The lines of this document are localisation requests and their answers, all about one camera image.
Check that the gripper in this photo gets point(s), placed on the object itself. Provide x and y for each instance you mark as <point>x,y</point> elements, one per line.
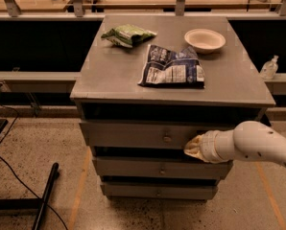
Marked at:
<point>208,147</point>

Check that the grey top drawer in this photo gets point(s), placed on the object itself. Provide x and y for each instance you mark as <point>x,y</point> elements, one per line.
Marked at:
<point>122,134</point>

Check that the grey drawer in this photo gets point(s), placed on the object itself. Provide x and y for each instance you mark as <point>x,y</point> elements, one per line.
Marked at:
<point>122,134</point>
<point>165,168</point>
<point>156,191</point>

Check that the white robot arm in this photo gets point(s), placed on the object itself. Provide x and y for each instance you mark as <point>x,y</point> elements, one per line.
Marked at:
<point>249,141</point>

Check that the grey drawer cabinet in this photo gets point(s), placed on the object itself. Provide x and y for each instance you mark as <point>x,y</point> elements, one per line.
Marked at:
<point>108,88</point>

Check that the grey middle drawer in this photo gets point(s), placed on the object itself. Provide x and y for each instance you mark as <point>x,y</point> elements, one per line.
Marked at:
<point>165,168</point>

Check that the grey bottom drawer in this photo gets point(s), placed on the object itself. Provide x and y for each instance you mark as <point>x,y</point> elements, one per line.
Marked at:
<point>156,191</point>

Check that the blue snack bag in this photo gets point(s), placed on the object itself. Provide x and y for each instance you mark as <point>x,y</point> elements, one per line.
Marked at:
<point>166,68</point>

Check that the clear sanitizer bottle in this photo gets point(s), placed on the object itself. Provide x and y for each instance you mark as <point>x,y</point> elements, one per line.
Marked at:
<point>269,68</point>

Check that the white bowl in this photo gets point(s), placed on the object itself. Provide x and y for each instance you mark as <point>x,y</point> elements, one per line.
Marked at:
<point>205,41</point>

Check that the green chip bag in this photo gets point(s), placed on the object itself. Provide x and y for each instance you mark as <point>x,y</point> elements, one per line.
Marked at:
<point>127,35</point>

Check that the black metal stand leg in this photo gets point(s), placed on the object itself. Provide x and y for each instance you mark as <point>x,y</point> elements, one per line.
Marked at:
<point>35,206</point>

